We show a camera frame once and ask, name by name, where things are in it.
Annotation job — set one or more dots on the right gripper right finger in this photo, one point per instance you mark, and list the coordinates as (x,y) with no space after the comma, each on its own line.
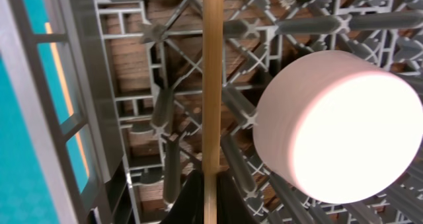
(231,208)

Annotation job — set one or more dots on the pink bowl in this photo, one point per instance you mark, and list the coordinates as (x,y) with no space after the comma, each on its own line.
(337,127)

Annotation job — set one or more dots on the teal serving tray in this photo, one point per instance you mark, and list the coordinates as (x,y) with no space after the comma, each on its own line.
(24,192)

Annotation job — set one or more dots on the grey dish rack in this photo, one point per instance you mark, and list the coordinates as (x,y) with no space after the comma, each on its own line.
(134,73)

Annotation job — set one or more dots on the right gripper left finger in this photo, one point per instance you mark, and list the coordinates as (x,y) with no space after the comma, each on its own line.
(189,206)

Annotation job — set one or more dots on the wooden chopstick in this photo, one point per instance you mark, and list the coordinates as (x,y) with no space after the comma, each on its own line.
(211,103)

